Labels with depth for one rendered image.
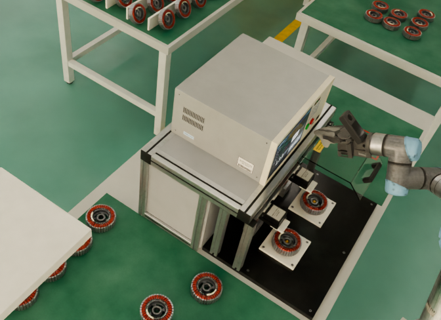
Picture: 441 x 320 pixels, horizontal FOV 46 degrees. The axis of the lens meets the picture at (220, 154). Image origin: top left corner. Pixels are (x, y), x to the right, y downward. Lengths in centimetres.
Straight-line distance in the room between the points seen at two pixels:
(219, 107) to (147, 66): 229
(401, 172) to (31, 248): 113
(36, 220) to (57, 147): 185
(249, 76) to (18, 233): 90
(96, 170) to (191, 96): 159
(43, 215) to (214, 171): 57
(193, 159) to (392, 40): 192
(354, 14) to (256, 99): 187
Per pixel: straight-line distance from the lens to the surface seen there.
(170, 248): 197
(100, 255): 196
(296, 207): 214
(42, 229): 148
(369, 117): 272
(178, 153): 178
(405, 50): 333
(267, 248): 200
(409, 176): 178
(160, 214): 198
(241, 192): 170
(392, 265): 315
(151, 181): 188
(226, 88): 174
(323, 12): 342
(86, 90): 370
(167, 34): 294
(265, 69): 185
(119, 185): 214
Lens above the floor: 242
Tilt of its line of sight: 47 degrees down
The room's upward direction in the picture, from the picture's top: 12 degrees clockwise
